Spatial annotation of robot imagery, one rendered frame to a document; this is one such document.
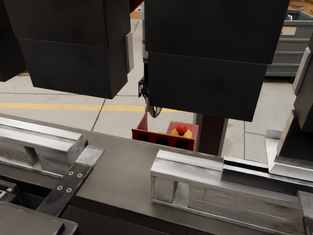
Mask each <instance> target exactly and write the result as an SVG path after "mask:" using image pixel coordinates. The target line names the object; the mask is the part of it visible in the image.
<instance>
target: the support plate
mask: <svg viewBox="0 0 313 235"><path fill-rule="evenodd" d="M295 99H296V97H291V96H284V95H276V94H269V93H262V92H261V93H260V95H259V99H258V103H257V107H256V110H255V113H254V117H253V120H252V122H246V121H244V160H247V161H252V162H257V163H263V164H268V161H267V153H266V145H265V136H261V135H256V134H250V133H245V131H246V132H252V133H258V134H263V135H265V134H266V131H267V128H270V129H276V130H282V131H283V130H284V127H285V125H286V122H287V119H288V117H289V114H290V112H291V109H292V110H294V105H293V104H294V102H295Z"/></svg>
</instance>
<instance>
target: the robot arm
mask: <svg viewBox="0 0 313 235"><path fill-rule="evenodd" d="M142 56H143V63H144V76H143V77H142V78H141V79H140V81H139V82H138V98H140V96H141V95H143V97H144V99H145V102H146V106H145V112H146V113H147V112H149V113H150V115H151V116H152V117H153V118H156V117H157V116H158V115H159V114H160V112H161V110H162V108H160V107H156V111H155V109H154V106H149V73H148V52H147V51H146V50H145V26H144V2H143V7H142ZM142 85H143V88H142Z"/></svg>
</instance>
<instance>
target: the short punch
mask: <svg viewBox="0 0 313 235"><path fill-rule="evenodd" d="M273 162H274V163H279V164H284V165H289V166H295V167H301V168H305V169H310V170H313V132H309V131H302V130H301V128H300V125H299V122H298V118H297V115H296V112H295V110H292V109H291V112H290V114H289V117H288V119H287V122H286V125H285V127H284V130H283V132H282V135H281V138H280V140H279V143H278V146H277V154H276V156H275V159H274V161H273Z"/></svg>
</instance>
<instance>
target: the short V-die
mask: <svg viewBox="0 0 313 235"><path fill-rule="evenodd" d="M221 180H224V181H228V182H232V183H237V184H241V185H246V186H250V187H255V188H260V189H264V190H268V191H273V192H277V193H281V194H287V195H291V196H296V197H297V191H298V190H299V191H303V192H308V193H312V194H313V181H308V180H302V179H297V178H292V177H287V176H283V175H278V174H273V173H269V169H268V168H267V167H262V166H260V163H257V162H252V161H247V160H242V159H236V158H231V157H227V156H224V161H223V165H222V171H221Z"/></svg>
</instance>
